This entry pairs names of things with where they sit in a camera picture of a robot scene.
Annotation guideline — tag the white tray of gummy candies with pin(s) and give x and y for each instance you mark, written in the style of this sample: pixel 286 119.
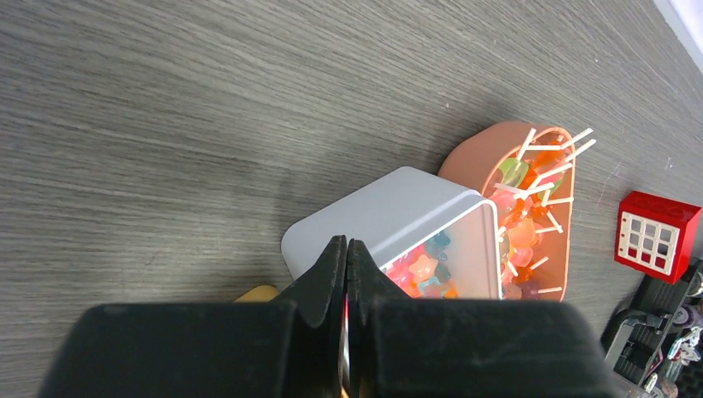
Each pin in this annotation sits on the white tray of gummy candies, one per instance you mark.
pixel 432 237

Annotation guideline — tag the red toy brick block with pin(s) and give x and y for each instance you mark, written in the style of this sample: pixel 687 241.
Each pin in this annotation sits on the red toy brick block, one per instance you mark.
pixel 656 235

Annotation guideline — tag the black poker chip case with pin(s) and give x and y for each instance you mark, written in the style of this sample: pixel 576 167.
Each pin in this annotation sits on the black poker chip case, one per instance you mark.
pixel 653 343

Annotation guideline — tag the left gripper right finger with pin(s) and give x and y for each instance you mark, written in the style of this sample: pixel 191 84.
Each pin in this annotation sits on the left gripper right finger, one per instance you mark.
pixel 406 347

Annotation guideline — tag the pink tray of lollipops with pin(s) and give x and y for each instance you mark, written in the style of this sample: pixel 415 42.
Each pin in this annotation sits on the pink tray of lollipops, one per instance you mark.
pixel 528 172

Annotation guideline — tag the yellow tray of wrapped candies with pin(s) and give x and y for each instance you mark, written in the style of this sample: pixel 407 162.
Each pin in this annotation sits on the yellow tray of wrapped candies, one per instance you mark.
pixel 259 294

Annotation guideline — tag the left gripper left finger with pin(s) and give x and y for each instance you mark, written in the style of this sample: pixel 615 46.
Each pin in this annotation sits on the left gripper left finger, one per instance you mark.
pixel 289 346

